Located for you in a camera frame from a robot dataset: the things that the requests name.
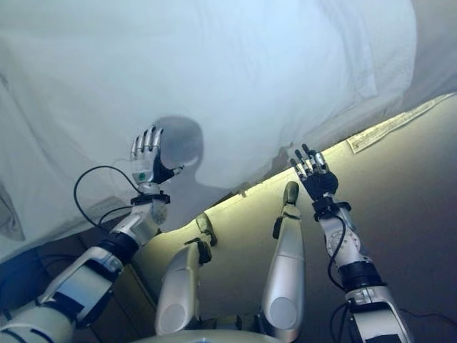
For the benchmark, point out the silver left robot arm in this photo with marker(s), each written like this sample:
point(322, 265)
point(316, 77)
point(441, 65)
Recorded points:
point(82, 286)

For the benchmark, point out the beige bed blanket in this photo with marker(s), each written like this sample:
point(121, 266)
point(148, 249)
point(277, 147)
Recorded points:
point(435, 53)

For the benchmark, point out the white duvet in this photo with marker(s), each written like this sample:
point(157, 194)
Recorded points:
point(232, 71)

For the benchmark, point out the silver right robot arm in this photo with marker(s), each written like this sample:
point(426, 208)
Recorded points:
point(357, 268)

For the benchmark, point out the silver right robot leg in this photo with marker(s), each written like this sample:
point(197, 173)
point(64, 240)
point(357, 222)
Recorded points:
point(285, 268)

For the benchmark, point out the silver robot leg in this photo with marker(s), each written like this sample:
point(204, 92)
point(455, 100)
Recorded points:
point(178, 286)
point(285, 268)

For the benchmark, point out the silver left robot leg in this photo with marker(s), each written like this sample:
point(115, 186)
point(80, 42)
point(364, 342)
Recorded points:
point(178, 286)

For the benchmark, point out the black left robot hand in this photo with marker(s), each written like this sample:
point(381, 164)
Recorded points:
point(146, 164)

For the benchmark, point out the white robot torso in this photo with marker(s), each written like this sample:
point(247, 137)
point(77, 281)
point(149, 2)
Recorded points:
point(207, 338)

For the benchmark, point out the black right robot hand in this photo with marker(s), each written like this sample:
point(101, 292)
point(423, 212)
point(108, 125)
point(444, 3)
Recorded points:
point(319, 182)

